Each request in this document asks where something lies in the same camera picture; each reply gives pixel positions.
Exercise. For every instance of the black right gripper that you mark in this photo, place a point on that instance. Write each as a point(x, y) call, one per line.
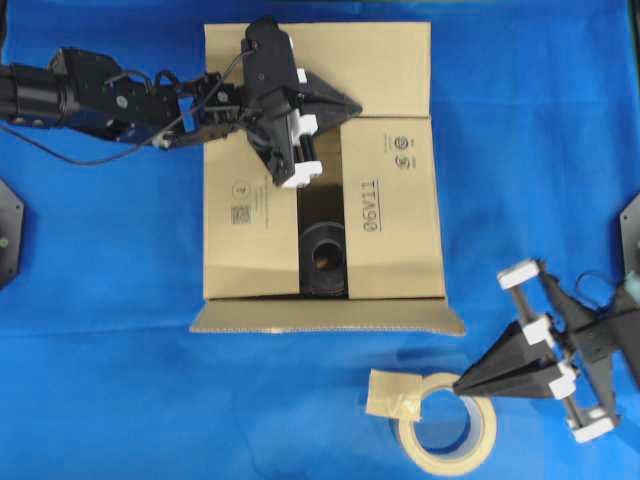
point(506, 369)

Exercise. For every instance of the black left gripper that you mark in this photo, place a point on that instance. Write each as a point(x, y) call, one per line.
point(281, 125)

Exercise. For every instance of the brown cardboard box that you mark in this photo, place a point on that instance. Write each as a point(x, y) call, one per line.
point(378, 180)

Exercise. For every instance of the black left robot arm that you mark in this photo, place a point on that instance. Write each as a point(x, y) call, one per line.
point(90, 93)

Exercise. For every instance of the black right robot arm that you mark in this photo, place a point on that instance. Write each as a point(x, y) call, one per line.
point(620, 319)

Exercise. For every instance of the black roll inside box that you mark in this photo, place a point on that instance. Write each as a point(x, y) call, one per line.
point(322, 260)

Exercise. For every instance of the beige packing tape roll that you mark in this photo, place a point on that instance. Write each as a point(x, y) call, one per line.
point(443, 434)

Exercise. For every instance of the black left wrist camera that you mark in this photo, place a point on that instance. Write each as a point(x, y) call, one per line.
point(267, 60)

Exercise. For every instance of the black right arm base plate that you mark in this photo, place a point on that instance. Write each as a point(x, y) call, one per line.
point(630, 235)

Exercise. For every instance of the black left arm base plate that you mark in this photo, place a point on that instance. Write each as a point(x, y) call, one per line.
point(11, 222)

